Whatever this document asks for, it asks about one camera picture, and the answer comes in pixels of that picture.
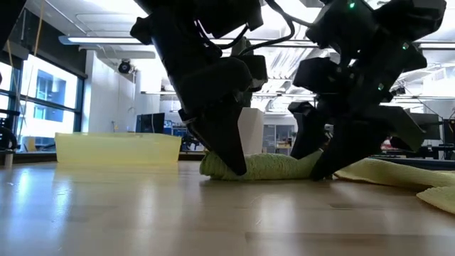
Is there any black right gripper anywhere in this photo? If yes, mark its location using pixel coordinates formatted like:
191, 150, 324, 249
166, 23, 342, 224
287, 80, 427, 181

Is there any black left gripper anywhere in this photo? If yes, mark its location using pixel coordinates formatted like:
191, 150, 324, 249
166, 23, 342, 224
176, 58, 254, 177

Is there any green microfiber towel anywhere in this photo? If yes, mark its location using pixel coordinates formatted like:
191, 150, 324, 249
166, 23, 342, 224
199, 149, 324, 181

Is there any yellow microfiber towel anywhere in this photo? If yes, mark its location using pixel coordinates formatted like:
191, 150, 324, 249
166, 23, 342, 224
333, 158, 455, 215

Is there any yellow plastic basket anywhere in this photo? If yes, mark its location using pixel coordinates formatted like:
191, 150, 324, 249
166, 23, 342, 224
54, 132, 183, 165

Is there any white plant pot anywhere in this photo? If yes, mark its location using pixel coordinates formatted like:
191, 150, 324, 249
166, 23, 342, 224
237, 107, 266, 156

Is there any small black monitor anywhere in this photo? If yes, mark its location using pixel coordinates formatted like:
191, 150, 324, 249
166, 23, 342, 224
135, 112, 166, 135

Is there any wide black monitor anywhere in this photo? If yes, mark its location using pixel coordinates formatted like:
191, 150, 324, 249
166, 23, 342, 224
412, 112, 441, 141

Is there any long ceiling light fixture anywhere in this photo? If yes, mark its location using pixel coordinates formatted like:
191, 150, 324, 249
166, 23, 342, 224
58, 34, 147, 46

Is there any black framed window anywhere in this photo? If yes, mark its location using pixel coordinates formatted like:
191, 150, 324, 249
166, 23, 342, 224
0, 49, 88, 154

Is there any black chair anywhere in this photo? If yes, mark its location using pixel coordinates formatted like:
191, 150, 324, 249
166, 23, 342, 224
0, 108, 21, 169

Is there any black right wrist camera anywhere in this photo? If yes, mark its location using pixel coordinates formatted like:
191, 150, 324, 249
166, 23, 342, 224
292, 56, 341, 95

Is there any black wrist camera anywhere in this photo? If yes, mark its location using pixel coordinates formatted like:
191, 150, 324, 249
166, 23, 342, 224
292, 56, 341, 95
244, 54, 269, 94

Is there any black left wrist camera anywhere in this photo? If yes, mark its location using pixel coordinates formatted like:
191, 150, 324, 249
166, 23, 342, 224
244, 54, 269, 94

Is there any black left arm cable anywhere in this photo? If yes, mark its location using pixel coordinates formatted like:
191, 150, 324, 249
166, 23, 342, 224
196, 20, 250, 50

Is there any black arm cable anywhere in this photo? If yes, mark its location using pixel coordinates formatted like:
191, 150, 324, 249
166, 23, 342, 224
196, 20, 250, 50
240, 0, 321, 57

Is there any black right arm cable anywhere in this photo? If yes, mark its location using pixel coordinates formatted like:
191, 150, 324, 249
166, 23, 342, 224
240, 0, 321, 57

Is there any black ceiling-mounted camera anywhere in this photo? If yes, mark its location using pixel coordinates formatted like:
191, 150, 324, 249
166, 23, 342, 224
117, 58, 132, 75

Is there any yellow hanging cord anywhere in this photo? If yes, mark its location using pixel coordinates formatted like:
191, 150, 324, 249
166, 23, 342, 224
16, 0, 46, 143

